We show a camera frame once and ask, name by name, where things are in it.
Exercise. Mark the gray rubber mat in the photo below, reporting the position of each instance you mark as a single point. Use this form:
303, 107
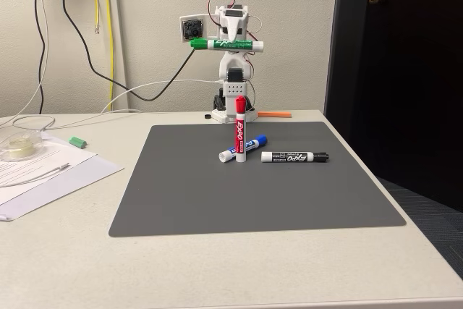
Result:
260, 197

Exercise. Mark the orange flat strip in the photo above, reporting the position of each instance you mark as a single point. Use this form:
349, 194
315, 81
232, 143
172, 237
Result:
275, 114

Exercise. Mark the green Expo marker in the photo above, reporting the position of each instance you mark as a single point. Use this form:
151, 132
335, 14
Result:
231, 44

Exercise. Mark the red Expo marker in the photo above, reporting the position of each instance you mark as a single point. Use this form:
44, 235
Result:
240, 131

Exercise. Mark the dark door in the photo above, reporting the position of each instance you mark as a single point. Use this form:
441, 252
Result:
416, 88

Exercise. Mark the black Expo marker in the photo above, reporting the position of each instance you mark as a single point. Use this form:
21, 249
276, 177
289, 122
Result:
293, 157

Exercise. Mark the blue Expo marker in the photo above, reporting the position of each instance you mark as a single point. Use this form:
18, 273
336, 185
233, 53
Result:
258, 140

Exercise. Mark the small green cap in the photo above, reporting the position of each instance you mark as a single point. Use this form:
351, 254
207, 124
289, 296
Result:
77, 142

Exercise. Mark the white-cased gripper camera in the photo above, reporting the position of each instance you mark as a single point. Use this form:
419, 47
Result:
191, 28

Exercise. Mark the white paper stack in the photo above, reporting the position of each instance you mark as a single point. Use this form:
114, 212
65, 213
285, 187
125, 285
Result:
72, 168

